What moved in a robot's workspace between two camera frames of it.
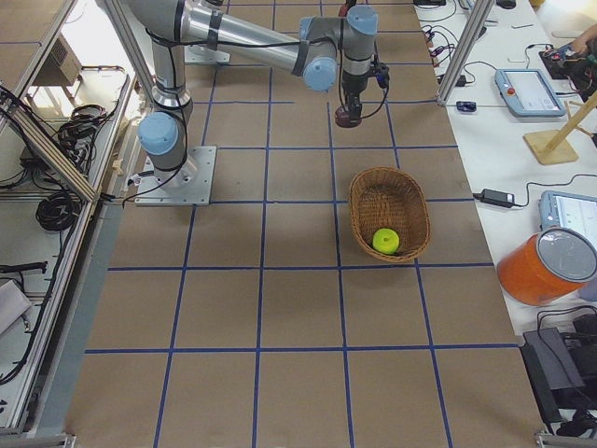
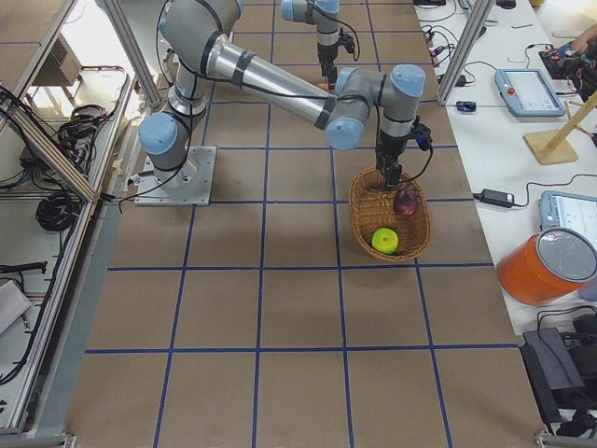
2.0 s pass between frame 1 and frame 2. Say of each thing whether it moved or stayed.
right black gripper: moved
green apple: stayed
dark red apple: moved
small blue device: stayed
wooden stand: stayed
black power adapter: stayed
